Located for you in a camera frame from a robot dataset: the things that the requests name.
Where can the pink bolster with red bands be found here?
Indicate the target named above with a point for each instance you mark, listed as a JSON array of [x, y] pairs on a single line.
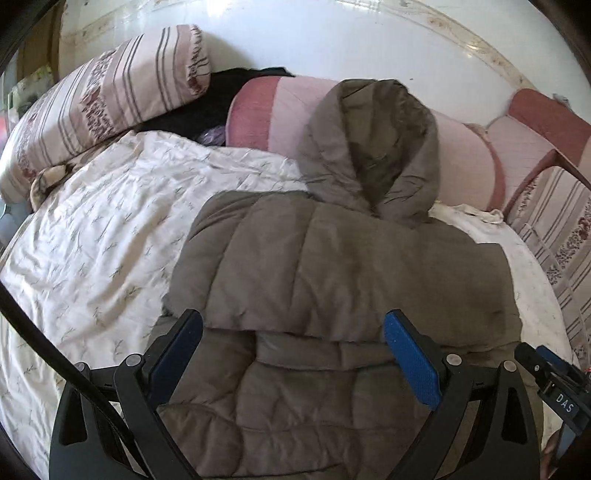
[[277, 115]]

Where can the purple cloth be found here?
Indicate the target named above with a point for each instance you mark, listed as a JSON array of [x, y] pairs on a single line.
[[212, 136]]

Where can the pink pillow with red edge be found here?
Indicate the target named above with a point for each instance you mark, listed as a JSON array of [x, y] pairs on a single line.
[[526, 134]]

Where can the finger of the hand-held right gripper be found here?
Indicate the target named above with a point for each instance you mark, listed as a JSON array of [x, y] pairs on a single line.
[[531, 360]]

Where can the grey-olive hooded puffer jacket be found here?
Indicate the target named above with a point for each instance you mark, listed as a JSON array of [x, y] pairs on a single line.
[[323, 277]]

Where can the white leaf-print bed sheet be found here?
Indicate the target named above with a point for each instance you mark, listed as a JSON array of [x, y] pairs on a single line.
[[115, 230]]

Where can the stained glass window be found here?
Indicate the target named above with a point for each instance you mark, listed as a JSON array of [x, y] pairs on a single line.
[[18, 92]]

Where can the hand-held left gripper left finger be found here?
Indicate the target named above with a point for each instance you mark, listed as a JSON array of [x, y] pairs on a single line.
[[178, 360]]

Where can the cream and brown patterned cloth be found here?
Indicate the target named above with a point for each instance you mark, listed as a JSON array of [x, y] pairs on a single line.
[[46, 177]]

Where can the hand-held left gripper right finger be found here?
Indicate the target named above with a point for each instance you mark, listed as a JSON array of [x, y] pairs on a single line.
[[411, 364]]

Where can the striped floral pillow with zipper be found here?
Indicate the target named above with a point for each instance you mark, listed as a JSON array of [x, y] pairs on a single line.
[[558, 240]]

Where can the black cloth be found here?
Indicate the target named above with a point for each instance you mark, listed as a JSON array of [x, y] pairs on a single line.
[[184, 120]]

